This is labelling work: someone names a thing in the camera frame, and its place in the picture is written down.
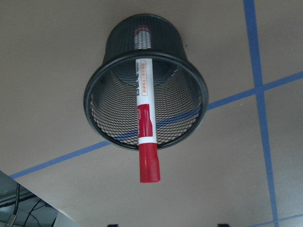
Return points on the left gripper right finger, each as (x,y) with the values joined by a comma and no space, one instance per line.
(223,225)

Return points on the red marker pen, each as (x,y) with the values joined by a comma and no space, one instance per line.
(147,138)

